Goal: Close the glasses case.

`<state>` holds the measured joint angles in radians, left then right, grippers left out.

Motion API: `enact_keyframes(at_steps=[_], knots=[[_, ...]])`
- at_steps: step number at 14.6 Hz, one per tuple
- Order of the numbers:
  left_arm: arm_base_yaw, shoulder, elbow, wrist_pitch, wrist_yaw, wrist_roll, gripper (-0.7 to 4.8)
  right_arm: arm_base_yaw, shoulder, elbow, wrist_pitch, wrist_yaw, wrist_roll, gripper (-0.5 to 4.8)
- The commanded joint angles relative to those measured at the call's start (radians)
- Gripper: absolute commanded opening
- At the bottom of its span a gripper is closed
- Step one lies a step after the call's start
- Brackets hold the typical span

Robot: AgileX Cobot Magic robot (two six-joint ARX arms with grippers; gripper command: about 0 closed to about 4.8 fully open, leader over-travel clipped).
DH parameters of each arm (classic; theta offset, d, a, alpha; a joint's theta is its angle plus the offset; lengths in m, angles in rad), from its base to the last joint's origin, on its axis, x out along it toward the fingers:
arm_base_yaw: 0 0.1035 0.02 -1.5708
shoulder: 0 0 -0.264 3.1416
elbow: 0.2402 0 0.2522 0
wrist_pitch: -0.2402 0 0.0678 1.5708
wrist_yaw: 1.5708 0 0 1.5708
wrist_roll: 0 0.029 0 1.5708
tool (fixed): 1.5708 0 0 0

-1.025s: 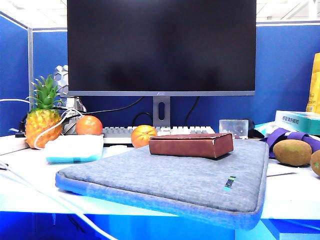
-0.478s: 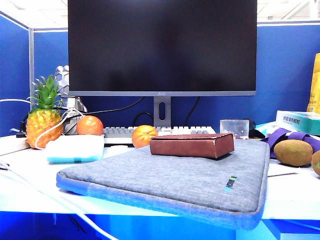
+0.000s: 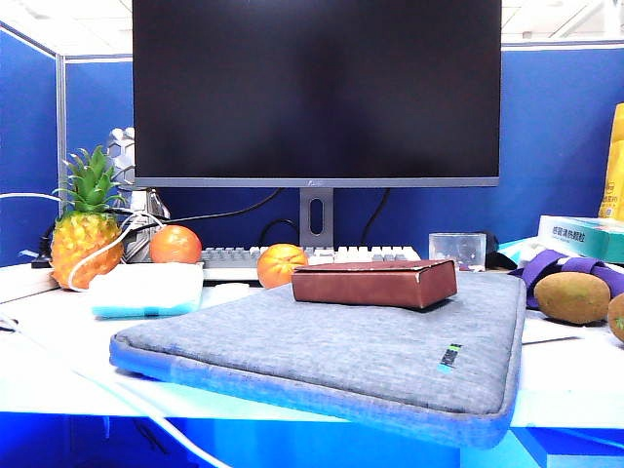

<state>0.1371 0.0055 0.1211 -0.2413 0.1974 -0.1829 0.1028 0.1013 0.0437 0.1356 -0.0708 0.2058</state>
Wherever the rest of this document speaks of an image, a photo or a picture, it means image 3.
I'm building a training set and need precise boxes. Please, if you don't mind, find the brown leather glasses case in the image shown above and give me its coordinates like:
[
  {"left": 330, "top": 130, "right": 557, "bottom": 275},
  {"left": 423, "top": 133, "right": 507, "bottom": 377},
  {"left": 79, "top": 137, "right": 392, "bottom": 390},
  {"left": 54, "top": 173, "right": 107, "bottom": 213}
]
[{"left": 291, "top": 258, "right": 460, "bottom": 311}]

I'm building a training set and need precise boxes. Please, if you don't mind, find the ribbed orange tangerine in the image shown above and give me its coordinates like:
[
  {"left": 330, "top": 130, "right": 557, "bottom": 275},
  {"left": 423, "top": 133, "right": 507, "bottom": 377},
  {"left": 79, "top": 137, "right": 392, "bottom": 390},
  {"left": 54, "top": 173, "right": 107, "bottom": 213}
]
[{"left": 255, "top": 243, "right": 310, "bottom": 290}]

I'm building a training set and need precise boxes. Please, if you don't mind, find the white and grey keyboard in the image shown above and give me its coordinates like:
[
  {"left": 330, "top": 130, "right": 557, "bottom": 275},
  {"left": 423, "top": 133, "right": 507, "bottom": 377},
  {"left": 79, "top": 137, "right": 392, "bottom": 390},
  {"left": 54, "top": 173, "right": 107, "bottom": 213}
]
[{"left": 198, "top": 244, "right": 422, "bottom": 283}]

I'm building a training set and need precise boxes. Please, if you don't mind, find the grey fabric laptop sleeve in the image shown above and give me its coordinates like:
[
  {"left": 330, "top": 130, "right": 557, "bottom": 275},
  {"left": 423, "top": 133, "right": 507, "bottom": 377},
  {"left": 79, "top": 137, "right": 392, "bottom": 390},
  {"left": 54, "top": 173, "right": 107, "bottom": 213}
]
[{"left": 108, "top": 270, "right": 529, "bottom": 450}]

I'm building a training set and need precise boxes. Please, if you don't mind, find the shiny red-orange round fruit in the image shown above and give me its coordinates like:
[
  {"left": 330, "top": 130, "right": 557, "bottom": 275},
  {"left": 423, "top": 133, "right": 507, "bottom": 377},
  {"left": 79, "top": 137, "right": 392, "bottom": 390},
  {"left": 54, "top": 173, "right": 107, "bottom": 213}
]
[{"left": 148, "top": 224, "right": 204, "bottom": 265}]

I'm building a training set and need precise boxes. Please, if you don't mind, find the clear plastic cup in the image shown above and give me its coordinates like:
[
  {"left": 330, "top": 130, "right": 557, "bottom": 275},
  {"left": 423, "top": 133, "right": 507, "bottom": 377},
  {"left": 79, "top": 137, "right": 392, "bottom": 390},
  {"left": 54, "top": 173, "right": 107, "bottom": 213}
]
[{"left": 428, "top": 232, "right": 488, "bottom": 273}]

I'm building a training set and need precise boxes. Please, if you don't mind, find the black computer monitor with stand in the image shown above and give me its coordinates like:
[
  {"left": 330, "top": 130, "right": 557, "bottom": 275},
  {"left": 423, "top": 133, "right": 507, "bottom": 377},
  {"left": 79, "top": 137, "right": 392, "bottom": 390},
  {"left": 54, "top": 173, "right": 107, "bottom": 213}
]
[{"left": 131, "top": 0, "right": 503, "bottom": 249}]

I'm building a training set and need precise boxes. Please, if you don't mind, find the light blue wet wipes pack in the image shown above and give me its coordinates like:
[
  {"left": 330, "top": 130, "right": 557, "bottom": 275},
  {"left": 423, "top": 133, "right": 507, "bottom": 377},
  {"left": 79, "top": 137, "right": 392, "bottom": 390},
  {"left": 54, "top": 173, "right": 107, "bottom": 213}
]
[{"left": 90, "top": 261, "right": 206, "bottom": 320}]

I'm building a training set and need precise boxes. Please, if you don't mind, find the black computer mouse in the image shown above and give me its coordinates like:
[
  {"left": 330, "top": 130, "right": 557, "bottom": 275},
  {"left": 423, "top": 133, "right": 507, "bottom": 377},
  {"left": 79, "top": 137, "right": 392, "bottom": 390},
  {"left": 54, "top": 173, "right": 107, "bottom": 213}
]
[{"left": 485, "top": 232, "right": 519, "bottom": 271}]

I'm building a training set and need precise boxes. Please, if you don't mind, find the silver hexagon-pattern object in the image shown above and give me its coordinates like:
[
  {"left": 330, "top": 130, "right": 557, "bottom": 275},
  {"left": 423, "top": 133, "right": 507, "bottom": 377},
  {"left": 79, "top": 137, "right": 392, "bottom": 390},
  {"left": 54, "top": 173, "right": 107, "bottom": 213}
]
[{"left": 105, "top": 126, "right": 173, "bottom": 265}]

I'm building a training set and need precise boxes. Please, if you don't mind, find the teal and white packet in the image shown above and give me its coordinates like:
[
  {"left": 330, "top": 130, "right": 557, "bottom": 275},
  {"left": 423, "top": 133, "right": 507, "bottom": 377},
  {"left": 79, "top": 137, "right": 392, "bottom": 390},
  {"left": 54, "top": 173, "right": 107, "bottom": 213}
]
[{"left": 497, "top": 237, "right": 542, "bottom": 267}]

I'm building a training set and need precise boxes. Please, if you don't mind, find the plastic pineapple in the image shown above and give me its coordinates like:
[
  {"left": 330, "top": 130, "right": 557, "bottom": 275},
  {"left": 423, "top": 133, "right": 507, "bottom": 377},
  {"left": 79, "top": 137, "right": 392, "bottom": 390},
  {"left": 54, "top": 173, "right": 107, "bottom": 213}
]
[{"left": 49, "top": 144, "right": 129, "bottom": 292}]

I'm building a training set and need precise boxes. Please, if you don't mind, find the brown kiwi fruit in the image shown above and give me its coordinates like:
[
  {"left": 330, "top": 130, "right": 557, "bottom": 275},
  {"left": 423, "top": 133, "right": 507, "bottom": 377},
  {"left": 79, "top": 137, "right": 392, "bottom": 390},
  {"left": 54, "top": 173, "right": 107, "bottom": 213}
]
[
  {"left": 605, "top": 292, "right": 624, "bottom": 343},
  {"left": 532, "top": 271, "right": 612, "bottom": 327}
]

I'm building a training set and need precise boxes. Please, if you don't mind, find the teal and white carton box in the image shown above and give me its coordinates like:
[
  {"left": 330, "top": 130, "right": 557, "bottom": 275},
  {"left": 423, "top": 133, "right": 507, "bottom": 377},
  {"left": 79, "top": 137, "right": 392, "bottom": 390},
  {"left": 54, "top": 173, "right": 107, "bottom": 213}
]
[{"left": 535, "top": 214, "right": 624, "bottom": 265}]

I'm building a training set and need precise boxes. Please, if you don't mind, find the yellow snack bag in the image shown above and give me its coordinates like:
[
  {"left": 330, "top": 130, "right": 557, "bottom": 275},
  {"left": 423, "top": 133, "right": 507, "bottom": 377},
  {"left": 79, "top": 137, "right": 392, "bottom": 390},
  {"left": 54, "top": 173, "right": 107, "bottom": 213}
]
[{"left": 597, "top": 101, "right": 624, "bottom": 221}]

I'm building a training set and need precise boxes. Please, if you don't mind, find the black monitor cable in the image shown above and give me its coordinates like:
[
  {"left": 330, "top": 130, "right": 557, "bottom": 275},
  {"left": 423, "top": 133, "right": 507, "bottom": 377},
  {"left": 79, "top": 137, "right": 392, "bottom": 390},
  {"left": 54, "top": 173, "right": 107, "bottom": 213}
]
[
  {"left": 359, "top": 187, "right": 392, "bottom": 247},
  {"left": 257, "top": 217, "right": 299, "bottom": 247},
  {"left": 159, "top": 186, "right": 285, "bottom": 226}
]

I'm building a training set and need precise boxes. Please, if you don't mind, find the thick white cable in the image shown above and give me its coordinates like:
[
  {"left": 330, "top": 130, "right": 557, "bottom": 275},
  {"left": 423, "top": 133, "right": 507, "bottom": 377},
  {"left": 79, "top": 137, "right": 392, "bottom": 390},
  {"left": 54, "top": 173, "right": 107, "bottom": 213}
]
[{"left": 0, "top": 314, "right": 223, "bottom": 468}]

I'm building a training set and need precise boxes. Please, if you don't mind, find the purple fabric strap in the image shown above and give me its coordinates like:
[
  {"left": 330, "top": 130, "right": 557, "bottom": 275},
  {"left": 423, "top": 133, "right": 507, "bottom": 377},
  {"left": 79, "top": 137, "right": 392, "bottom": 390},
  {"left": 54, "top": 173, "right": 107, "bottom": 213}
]
[{"left": 508, "top": 249, "right": 624, "bottom": 310}]

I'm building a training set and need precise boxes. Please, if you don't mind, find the silver partition frame post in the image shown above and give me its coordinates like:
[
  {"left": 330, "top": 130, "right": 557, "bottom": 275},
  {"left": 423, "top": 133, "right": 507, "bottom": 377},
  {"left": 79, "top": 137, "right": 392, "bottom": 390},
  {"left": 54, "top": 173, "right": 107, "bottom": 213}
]
[{"left": 55, "top": 52, "right": 68, "bottom": 218}]

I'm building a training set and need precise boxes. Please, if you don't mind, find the thin white looping cable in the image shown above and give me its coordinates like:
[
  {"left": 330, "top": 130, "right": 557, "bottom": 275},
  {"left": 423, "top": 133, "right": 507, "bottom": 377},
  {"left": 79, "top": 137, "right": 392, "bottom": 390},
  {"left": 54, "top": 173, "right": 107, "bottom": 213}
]
[{"left": 0, "top": 191, "right": 168, "bottom": 293}]

